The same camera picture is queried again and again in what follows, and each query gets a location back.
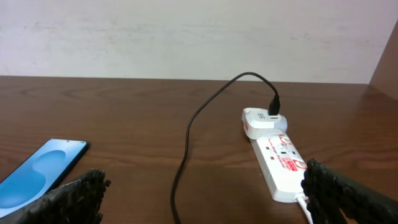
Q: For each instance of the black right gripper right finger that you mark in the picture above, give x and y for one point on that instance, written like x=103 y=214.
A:
x=333 y=198

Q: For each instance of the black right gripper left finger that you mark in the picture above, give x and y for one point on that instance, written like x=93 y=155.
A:
x=77 y=202

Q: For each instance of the blue Galaxy smartphone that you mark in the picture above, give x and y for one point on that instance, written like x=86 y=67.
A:
x=40 y=173

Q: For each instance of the white USB charger plug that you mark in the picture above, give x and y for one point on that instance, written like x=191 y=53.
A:
x=257 y=123

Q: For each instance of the white power strip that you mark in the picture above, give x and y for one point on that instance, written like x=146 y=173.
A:
x=282 y=167

